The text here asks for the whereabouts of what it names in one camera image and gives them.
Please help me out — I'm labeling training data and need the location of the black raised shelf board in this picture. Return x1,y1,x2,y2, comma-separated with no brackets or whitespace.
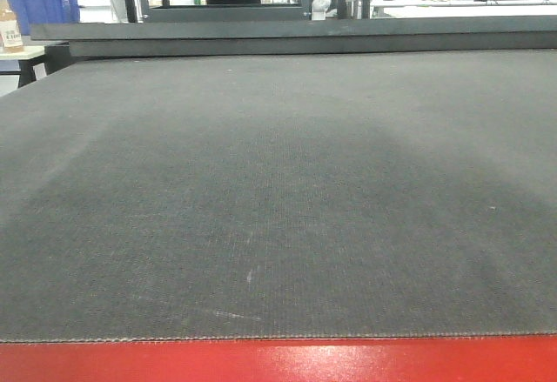
30,16,556,58

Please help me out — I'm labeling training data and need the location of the dark grey table mat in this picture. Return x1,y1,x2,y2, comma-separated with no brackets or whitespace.
1,50,556,342

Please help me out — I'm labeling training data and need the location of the blue plastic bin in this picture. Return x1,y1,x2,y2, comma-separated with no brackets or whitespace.
8,0,80,36

